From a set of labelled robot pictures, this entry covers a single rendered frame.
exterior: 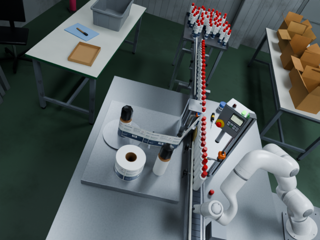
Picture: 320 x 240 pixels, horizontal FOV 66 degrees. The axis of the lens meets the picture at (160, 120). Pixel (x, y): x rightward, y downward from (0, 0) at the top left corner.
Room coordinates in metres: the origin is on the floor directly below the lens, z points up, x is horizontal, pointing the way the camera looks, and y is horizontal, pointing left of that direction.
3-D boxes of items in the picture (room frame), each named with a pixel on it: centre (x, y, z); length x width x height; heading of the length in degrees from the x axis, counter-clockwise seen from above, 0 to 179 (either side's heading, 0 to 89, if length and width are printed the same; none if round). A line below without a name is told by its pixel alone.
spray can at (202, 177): (0.97, -0.39, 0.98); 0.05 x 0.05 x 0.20
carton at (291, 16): (4.39, -1.58, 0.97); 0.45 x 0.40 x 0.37; 92
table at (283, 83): (3.52, -1.67, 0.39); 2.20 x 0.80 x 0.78; 0
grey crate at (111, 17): (3.06, 1.03, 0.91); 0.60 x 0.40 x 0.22; 4
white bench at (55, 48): (2.80, 1.11, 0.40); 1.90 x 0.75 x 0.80; 0
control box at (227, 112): (1.23, -0.45, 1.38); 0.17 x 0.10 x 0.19; 62
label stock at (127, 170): (0.94, 0.10, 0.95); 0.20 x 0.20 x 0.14
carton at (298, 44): (3.49, -1.55, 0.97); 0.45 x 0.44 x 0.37; 93
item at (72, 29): (2.54, 1.21, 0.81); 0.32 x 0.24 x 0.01; 76
